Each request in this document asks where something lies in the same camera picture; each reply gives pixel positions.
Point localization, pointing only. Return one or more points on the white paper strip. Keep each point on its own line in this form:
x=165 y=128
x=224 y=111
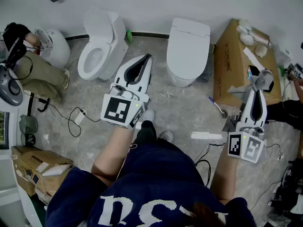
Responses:
x=253 y=58

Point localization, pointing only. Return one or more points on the white round pad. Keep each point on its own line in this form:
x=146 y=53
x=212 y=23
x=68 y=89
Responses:
x=246 y=39

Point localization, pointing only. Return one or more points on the white ceramic fixture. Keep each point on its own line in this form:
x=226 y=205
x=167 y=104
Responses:
x=28 y=209

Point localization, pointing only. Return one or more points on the person's left forearm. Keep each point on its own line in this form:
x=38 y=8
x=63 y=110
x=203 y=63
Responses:
x=111 y=155

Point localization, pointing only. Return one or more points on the grey perforated mat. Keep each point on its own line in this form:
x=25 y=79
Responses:
x=207 y=72

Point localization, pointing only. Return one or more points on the grey oval device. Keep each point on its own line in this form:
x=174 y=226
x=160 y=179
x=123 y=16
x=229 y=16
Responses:
x=10 y=89

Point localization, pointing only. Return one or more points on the black floor stand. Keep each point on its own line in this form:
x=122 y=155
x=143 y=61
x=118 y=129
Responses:
x=43 y=106

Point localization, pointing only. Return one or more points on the person's white shoe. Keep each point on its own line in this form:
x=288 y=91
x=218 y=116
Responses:
x=166 y=135
x=149 y=115

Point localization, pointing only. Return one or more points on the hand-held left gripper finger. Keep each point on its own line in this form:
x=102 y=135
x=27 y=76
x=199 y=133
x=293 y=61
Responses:
x=148 y=79
x=122 y=72

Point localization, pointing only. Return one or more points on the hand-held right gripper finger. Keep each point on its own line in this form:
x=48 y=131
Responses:
x=246 y=112
x=264 y=112

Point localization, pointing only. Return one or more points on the green plastic bottle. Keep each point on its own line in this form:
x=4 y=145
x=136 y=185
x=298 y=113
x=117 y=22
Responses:
x=129 y=35

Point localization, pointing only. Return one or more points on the pink and white package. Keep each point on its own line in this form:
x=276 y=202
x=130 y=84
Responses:
x=260 y=38

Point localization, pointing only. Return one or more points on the white open toilet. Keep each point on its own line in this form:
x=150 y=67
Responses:
x=101 y=55

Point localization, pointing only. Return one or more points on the white power strip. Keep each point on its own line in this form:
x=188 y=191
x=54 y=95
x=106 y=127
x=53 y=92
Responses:
x=80 y=116

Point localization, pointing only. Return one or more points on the clear plastic bag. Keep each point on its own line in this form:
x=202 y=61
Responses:
x=282 y=55

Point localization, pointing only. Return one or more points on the large cardboard box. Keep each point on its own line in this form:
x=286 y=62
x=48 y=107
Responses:
x=234 y=63

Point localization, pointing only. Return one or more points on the person's black trousers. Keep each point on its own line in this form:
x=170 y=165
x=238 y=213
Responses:
x=146 y=133

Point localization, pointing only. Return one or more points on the green mesh basket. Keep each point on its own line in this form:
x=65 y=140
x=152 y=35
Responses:
x=28 y=124

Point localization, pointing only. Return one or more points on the white paper sheet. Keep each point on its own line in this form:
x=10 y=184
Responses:
x=203 y=135

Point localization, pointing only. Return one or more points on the person's right forearm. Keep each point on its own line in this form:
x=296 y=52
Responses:
x=225 y=174

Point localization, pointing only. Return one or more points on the white rounded toilet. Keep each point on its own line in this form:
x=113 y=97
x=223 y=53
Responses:
x=58 y=48

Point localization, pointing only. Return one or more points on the white fluffy ball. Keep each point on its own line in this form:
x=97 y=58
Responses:
x=261 y=50

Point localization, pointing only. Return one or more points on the white closed toilet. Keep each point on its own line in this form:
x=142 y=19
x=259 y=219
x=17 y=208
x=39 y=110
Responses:
x=182 y=81

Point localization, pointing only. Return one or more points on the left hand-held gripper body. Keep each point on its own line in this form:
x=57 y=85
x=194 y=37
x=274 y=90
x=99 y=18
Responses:
x=116 y=112

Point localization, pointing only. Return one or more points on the grey plastic holder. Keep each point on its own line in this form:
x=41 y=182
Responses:
x=230 y=124

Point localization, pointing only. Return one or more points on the white fluffy cloth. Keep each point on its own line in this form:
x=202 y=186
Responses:
x=245 y=24

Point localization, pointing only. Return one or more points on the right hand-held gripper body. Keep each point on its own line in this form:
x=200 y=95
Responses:
x=251 y=148

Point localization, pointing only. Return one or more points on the black mesh basket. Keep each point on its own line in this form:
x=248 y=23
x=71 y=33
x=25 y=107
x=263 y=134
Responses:
x=28 y=139

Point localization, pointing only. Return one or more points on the black cloth bag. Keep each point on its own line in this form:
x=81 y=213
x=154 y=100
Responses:
x=254 y=70

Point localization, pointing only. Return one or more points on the person's navy printed shirt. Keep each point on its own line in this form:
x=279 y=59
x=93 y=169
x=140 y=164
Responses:
x=154 y=174

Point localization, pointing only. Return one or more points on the small cardboard box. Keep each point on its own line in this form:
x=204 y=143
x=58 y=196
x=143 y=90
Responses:
x=30 y=157

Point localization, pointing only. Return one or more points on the grey wiping cloth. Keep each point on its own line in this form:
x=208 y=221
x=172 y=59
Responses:
x=261 y=80

